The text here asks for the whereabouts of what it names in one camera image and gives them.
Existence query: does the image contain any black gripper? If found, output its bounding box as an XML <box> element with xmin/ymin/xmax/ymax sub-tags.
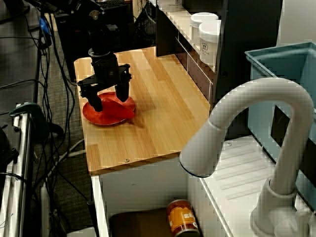
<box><xmin>77</xmin><ymin>53</ymin><xmax>133</xmax><ymax>113</ymax></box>

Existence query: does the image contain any red toy chili pepper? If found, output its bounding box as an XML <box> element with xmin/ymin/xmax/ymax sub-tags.
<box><xmin>102</xmin><ymin>97</ymin><xmax>136</xmax><ymax>121</ymax></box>

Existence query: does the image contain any red round plate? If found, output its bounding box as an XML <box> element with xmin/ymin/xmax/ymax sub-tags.
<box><xmin>82</xmin><ymin>91</ymin><xmax>136</xmax><ymax>127</ymax></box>

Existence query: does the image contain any black computer tower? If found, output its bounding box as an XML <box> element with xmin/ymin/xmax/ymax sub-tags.
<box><xmin>54</xmin><ymin>0</ymin><xmax>133</xmax><ymax>82</ymax></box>

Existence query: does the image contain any green clamp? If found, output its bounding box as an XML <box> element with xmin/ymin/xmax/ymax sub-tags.
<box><xmin>9</xmin><ymin>102</ymin><xmax>50</xmax><ymax>139</ymax></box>

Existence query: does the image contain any short black side panel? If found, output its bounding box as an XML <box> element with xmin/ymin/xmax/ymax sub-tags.
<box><xmin>155</xmin><ymin>0</ymin><xmax>191</xmax><ymax>57</ymax></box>

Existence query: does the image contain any dark tile backsplash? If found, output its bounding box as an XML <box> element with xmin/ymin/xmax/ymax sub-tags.
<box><xmin>175</xmin><ymin>37</ymin><xmax>214</xmax><ymax>102</ymax></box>

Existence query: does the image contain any black keyboard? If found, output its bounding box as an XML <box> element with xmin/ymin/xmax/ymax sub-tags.
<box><xmin>98</xmin><ymin>0</ymin><xmax>126</xmax><ymax>9</ymax></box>

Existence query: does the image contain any white toy kitchen cabinet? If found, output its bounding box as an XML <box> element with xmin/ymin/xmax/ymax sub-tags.
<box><xmin>90</xmin><ymin>134</ymin><xmax>316</xmax><ymax>237</ymax></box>

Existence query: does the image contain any dark grey desk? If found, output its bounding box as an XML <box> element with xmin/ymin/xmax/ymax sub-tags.
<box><xmin>0</xmin><ymin>0</ymin><xmax>41</xmax><ymax>109</ymax></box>

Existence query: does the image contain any light wooden shelf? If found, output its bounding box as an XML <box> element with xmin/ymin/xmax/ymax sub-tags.
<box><xmin>158</xmin><ymin>7</ymin><xmax>218</xmax><ymax>74</ymax></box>

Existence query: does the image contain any white lidded jar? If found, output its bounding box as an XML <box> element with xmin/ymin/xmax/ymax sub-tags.
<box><xmin>158</xmin><ymin>0</ymin><xmax>183</xmax><ymax>12</ymax></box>
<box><xmin>190</xmin><ymin>12</ymin><xmax>219</xmax><ymax>47</ymax></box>

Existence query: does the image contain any white jar with house logo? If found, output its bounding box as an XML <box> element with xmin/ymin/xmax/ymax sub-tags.
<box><xmin>198</xmin><ymin>20</ymin><xmax>222</xmax><ymax>66</ymax></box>

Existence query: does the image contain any black box device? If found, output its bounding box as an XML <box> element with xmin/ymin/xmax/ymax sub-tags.
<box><xmin>0</xmin><ymin>123</ymin><xmax>20</xmax><ymax>173</ymax></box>

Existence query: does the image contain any black metal rod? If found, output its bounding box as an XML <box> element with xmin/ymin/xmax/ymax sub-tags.
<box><xmin>86</xmin><ymin>201</ymin><xmax>99</xmax><ymax>237</ymax></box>

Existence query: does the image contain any orange soup can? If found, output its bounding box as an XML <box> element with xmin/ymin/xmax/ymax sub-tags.
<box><xmin>166</xmin><ymin>199</ymin><xmax>200</xmax><ymax>237</ymax></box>

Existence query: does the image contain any tall black side panel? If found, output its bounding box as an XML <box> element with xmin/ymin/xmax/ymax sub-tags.
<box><xmin>216</xmin><ymin>0</ymin><xmax>283</xmax><ymax>141</ymax></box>

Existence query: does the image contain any blue-grey plastic bin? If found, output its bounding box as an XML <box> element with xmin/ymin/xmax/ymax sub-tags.
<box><xmin>244</xmin><ymin>41</ymin><xmax>316</xmax><ymax>212</ymax></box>

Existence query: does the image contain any white toy faucet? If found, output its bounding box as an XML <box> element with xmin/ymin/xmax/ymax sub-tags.
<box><xmin>179</xmin><ymin>78</ymin><xmax>316</xmax><ymax>237</ymax></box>

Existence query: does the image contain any white cable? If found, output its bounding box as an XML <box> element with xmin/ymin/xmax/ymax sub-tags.
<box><xmin>46</xmin><ymin>138</ymin><xmax>86</xmax><ymax>174</ymax></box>

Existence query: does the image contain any black wire mesh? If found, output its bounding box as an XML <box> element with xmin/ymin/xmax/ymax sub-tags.
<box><xmin>134</xmin><ymin>0</ymin><xmax>158</xmax><ymax>47</ymax></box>

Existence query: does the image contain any black cable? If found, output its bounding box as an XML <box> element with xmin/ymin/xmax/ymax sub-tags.
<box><xmin>0</xmin><ymin>172</ymin><xmax>28</xmax><ymax>184</ymax></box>
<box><xmin>0</xmin><ymin>79</ymin><xmax>45</xmax><ymax>90</ymax></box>

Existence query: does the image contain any blue cable connector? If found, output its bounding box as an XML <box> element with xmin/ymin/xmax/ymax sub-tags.
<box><xmin>39</xmin><ymin>16</ymin><xmax>52</xmax><ymax>38</ymax></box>

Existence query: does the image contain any aluminium frame rail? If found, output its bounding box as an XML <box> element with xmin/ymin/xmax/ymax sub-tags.
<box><xmin>0</xmin><ymin>105</ymin><xmax>34</xmax><ymax>237</ymax></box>

